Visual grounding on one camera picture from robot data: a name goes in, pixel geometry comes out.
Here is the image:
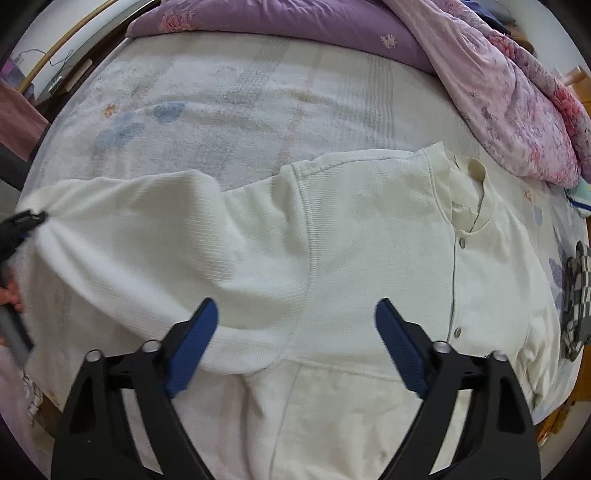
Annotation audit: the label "checkered folded sweater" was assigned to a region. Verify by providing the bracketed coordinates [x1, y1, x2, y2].
[562, 241, 591, 362]

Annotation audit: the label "pink towel on rack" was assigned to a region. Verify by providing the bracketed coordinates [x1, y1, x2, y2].
[1, 59, 49, 161]

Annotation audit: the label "floral printed bed sheet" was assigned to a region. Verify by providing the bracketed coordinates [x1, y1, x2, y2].
[17, 33, 585, 419]

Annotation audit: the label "light blue striped pillow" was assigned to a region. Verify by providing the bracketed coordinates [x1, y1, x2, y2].
[565, 178, 591, 218]

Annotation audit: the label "person's left hand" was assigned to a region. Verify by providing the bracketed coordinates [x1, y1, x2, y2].
[0, 276, 24, 347]

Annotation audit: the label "striped clothes on floor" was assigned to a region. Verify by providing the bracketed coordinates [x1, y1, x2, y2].
[20, 370, 44, 423]

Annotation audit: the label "white snap-button jacket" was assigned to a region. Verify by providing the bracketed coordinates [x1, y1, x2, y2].
[19, 144, 567, 479]

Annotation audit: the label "wooden headboard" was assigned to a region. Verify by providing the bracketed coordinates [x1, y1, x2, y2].
[561, 66, 591, 115]

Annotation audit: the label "purple floral quilt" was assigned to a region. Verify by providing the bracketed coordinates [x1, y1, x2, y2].
[125, 0, 591, 189]

